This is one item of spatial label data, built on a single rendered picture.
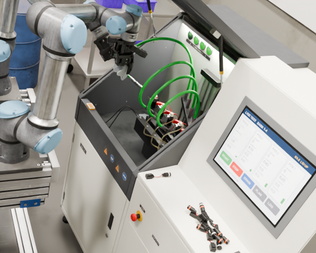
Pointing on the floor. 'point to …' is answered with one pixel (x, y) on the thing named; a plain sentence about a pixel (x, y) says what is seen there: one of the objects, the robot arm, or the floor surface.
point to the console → (260, 92)
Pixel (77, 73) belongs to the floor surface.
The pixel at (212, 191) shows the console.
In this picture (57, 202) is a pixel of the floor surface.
